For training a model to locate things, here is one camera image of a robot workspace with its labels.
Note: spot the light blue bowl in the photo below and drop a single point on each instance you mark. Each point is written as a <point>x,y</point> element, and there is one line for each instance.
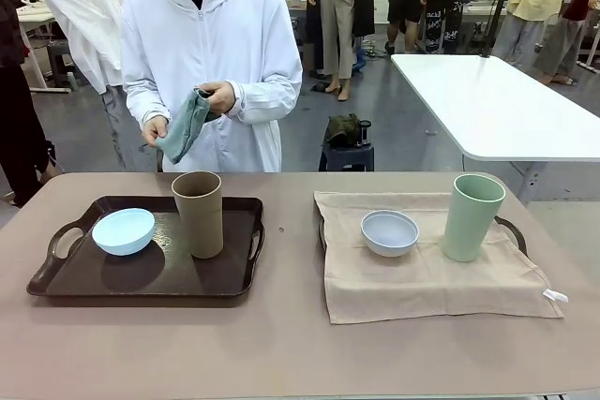
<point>124,233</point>

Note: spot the person's right hand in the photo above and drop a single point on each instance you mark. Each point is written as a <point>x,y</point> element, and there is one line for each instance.
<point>154,130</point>

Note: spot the bystander in dark clothes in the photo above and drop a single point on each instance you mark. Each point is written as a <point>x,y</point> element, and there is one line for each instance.
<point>14,114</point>

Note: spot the beige cloth mat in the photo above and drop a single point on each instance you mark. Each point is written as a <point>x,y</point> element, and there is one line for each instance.
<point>422,287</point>

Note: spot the bystander in beige trousers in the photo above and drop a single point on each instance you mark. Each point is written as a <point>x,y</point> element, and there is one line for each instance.
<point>337,20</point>

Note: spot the black slanted stand pole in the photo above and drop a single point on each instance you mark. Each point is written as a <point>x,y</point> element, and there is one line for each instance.
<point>501,2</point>

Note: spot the small black bottle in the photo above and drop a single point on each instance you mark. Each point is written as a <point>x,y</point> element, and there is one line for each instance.
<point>364,134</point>

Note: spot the dark blue plastic stool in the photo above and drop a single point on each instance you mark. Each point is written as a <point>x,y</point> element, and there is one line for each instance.
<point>347,158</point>

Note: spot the dark brown serving tray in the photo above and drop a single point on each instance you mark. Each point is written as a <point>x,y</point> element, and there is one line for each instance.
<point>140,273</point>
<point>515,230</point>

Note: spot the person's left hand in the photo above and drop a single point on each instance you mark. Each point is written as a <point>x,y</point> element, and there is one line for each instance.
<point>220,98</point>

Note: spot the bystander in dark red top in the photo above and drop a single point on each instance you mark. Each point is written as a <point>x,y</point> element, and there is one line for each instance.
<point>583,2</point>

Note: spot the green cloth mat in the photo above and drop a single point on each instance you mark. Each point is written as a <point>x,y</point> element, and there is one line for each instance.
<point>187,128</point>

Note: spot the person's right forearm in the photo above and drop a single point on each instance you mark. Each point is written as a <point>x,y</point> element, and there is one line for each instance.
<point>143,100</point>

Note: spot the tan tall cup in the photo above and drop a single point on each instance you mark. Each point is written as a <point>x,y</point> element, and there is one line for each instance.
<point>201,222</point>

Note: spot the person's left forearm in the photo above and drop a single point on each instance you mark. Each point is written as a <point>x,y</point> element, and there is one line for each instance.
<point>267,98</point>

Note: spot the bystander in white shirt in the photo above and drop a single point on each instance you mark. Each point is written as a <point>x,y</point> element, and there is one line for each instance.
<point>84,11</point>

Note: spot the dark green bag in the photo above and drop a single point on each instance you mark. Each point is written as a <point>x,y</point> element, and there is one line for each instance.
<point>342,130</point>

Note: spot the white side table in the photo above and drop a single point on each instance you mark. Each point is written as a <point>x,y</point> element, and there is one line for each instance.
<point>497,100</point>

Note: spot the person in white hoodie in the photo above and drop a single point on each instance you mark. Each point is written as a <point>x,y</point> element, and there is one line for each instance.
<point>211,44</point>

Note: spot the grey-blue bowl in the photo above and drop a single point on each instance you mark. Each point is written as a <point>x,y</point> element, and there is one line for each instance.
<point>390,241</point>

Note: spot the mint green tall cup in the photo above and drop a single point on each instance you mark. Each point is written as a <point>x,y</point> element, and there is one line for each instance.
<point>471,226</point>

